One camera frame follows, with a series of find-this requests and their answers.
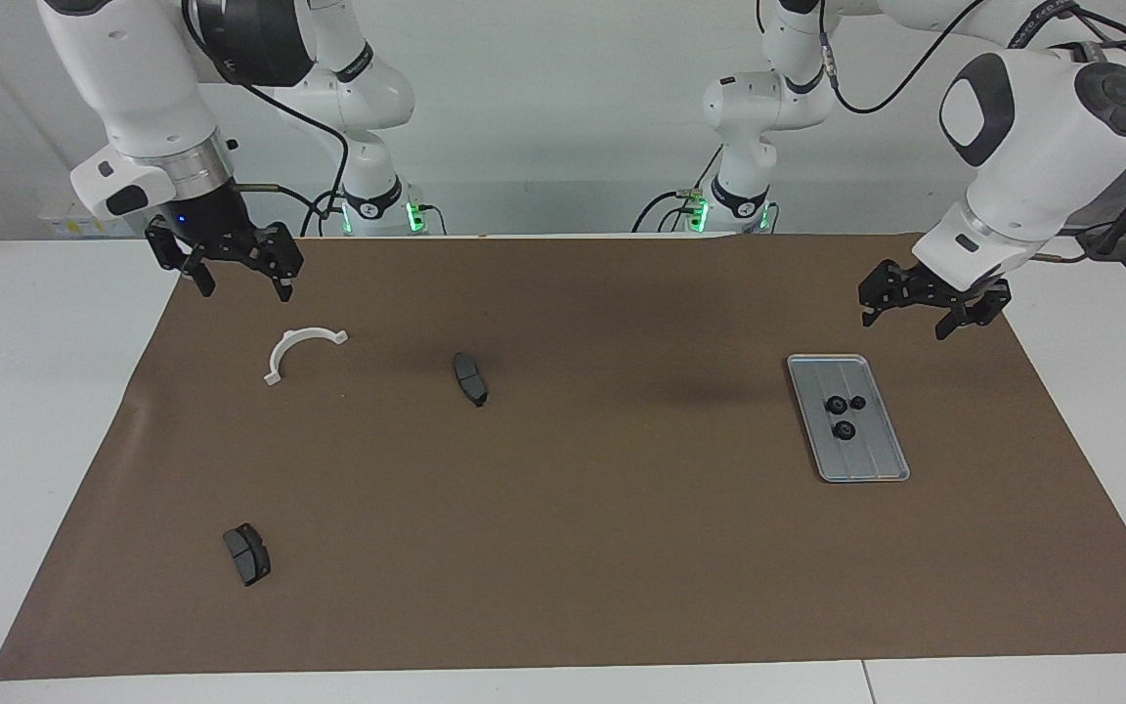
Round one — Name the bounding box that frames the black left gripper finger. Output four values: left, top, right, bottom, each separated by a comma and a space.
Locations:
936, 284, 1012, 341
859, 262, 916, 328

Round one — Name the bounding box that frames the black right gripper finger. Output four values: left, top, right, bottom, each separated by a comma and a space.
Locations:
146, 220, 217, 296
242, 223, 305, 302

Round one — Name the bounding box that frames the silver metal tray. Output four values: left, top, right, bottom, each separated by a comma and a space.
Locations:
786, 354, 912, 484

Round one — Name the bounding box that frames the white power strip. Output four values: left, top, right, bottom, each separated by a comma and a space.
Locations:
40, 200, 124, 239

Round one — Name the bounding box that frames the dark grey brake pad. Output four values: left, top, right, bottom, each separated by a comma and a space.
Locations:
222, 523, 273, 588
453, 352, 489, 409

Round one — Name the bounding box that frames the brown table mat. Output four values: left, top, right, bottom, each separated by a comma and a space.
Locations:
0, 233, 1126, 682

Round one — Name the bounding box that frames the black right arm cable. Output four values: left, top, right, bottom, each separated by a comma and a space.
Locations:
182, 0, 354, 236

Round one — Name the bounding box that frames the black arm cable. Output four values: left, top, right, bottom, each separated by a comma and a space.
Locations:
812, 0, 1126, 265
182, 0, 354, 236

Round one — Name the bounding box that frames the white curved plastic bracket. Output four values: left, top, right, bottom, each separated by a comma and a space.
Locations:
263, 329, 349, 386

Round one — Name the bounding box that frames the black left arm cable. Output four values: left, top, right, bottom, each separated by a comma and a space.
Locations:
812, 0, 1126, 265

